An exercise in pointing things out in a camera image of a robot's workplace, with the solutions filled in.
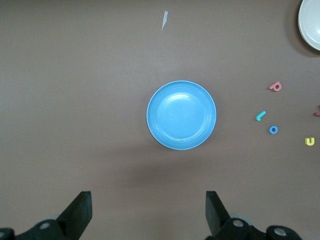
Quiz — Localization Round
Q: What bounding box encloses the beige plate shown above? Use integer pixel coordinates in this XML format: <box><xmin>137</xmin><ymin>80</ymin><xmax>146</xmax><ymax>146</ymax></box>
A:
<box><xmin>297</xmin><ymin>0</ymin><xmax>320</xmax><ymax>52</ymax></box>

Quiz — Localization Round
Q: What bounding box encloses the brown table cover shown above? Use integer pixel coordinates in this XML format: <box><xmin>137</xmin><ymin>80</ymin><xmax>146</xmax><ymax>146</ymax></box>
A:
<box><xmin>0</xmin><ymin>0</ymin><xmax>320</xmax><ymax>240</ymax></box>

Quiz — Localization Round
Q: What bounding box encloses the blue plate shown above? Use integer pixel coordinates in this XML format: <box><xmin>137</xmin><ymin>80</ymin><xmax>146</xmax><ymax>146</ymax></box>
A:
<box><xmin>146</xmin><ymin>80</ymin><xmax>218</xmax><ymax>151</ymax></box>

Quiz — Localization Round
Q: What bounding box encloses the white paper scrap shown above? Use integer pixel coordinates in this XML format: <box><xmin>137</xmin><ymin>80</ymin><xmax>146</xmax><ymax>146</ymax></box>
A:
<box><xmin>161</xmin><ymin>10</ymin><xmax>169</xmax><ymax>32</ymax></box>

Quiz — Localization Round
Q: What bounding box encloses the pink foam letter p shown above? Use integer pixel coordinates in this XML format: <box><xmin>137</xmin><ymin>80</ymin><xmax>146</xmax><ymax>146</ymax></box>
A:
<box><xmin>269</xmin><ymin>81</ymin><xmax>283</xmax><ymax>92</ymax></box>

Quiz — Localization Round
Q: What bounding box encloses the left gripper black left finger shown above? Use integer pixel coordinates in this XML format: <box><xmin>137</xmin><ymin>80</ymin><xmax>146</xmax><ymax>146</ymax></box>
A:
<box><xmin>14</xmin><ymin>191</ymin><xmax>93</xmax><ymax>240</ymax></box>

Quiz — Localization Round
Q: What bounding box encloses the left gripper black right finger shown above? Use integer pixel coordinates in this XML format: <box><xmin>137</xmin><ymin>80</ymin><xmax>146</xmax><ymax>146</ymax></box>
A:
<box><xmin>205</xmin><ymin>190</ymin><xmax>266</xmax><ymax>240</ymax></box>

